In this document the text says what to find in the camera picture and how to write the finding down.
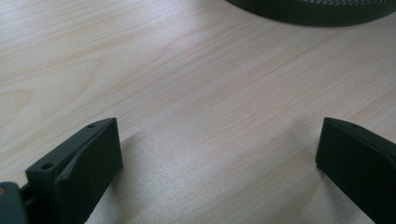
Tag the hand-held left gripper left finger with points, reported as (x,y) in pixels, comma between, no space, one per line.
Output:
(81,174)

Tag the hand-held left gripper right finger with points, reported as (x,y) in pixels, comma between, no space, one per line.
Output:
(358,165)

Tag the black mesh trash bin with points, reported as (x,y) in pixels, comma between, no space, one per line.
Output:
(311,14)

